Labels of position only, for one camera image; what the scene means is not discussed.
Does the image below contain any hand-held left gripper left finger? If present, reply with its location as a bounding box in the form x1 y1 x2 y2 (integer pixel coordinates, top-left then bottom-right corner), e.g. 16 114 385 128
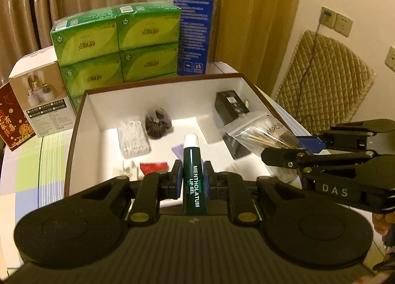
81 160 183 228

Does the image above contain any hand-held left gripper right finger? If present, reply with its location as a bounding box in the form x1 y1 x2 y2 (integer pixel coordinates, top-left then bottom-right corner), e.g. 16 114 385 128
203 160 304 226

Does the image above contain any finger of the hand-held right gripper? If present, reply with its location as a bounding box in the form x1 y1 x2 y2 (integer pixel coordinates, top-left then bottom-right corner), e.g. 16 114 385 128
297 119 395 153
261 147 375 179

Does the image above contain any dark green lip gel tube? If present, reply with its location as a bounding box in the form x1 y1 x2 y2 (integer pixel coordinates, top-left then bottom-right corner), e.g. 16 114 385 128
181 134 206 216

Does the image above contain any red foil packet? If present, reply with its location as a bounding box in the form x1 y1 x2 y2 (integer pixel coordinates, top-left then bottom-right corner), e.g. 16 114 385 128
139 162 171 177

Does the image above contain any purple cream tube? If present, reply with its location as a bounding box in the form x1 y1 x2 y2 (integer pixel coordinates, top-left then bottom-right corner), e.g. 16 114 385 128
171 145 186 161

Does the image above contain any cotton swab bag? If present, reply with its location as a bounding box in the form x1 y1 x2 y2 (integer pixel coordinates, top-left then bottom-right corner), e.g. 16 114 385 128
220 111 298 183

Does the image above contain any cream hair claw clip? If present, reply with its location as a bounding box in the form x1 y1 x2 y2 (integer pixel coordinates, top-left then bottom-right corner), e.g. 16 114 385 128
113 160 144 180

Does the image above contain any clear floss pick box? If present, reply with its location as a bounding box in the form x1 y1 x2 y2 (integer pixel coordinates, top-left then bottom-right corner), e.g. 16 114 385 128
117 120 152 158

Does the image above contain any brown velvet scrunchie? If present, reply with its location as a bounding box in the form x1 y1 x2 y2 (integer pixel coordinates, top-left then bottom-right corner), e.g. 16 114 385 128
144 107 173 140

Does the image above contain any black product box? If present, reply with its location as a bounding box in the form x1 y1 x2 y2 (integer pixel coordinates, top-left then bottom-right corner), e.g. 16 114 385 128
215 90 263 160

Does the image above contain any brown cardboard storage box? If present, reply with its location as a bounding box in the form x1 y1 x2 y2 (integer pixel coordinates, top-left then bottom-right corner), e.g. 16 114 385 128
64 73 313 212

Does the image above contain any person's right hand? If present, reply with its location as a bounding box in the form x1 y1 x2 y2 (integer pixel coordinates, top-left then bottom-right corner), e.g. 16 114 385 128
372 213 395 236

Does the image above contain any quilted chair cover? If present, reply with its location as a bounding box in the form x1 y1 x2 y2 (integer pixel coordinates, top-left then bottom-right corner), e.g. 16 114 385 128
274 30 377 137

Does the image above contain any stack of green tissue packs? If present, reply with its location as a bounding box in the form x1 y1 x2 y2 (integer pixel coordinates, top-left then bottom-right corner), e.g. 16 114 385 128
50 1 182 115

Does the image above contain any blue milk carton box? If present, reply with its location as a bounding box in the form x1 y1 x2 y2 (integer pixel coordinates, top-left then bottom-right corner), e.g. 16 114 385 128
173 0 220 76

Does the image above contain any white photo product box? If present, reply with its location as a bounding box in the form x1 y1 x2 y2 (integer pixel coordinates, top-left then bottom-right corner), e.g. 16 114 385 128
9 52 76 138

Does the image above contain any red gift box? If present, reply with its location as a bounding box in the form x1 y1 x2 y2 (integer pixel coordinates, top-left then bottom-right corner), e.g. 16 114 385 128
0 83 35 152

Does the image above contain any black charger cable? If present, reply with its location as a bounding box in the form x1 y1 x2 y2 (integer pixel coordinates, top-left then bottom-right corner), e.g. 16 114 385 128
295 20 324 119

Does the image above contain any white wall socket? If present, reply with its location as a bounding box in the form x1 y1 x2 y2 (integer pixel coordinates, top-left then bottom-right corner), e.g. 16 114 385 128
384 45 395 72

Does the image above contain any wall socket with plug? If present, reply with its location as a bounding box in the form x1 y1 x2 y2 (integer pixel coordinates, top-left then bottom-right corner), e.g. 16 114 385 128
319 6 337 30

